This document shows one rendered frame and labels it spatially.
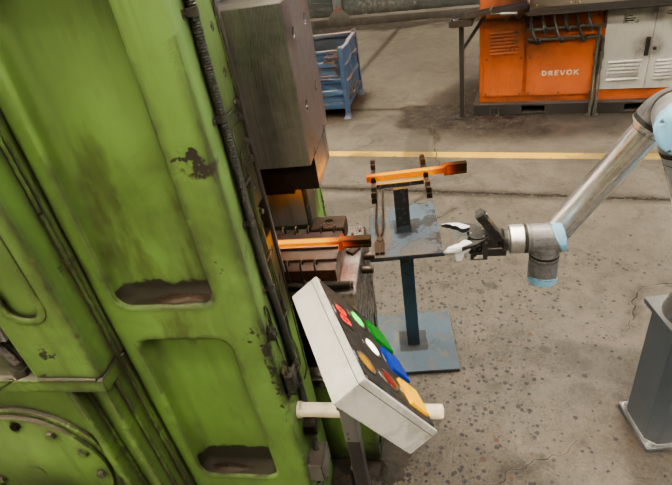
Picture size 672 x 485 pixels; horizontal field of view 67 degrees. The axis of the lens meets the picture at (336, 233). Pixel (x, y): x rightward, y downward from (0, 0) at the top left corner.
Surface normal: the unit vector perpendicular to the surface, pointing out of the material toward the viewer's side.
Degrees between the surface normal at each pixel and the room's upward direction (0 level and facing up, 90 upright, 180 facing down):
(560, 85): 90
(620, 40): 90
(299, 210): 90
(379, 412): 90
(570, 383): 0
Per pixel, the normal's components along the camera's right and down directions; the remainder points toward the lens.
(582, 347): -0.14, -0.83
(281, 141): -0.13, 0.56
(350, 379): -0.60, -0.57
